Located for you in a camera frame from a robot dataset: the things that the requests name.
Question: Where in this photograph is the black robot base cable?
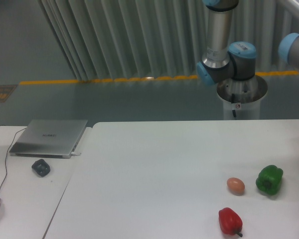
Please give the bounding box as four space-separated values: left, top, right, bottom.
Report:
230 93 237 119

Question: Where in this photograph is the pale pleated curtain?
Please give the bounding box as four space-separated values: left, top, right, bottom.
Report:
39 0 299 81

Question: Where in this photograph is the green bell pepper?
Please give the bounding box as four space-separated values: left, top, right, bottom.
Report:
255 165 284 196

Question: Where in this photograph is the small black plastic part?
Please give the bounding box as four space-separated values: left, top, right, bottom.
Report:
31 159 50 177

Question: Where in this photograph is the red bell pepper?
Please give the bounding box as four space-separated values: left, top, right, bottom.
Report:
218 208 243 237

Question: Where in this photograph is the brown egg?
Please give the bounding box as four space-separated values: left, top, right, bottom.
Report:
227 177 245 195

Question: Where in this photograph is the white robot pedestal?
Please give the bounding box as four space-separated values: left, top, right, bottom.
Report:
216 75 268 120

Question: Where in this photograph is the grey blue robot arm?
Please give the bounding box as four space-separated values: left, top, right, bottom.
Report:
196 0 299 85

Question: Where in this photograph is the black mouse cable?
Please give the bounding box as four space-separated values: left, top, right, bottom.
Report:
0 124 26 197

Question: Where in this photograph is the silver closed laptop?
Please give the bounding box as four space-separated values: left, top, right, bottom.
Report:
9 119 88 158

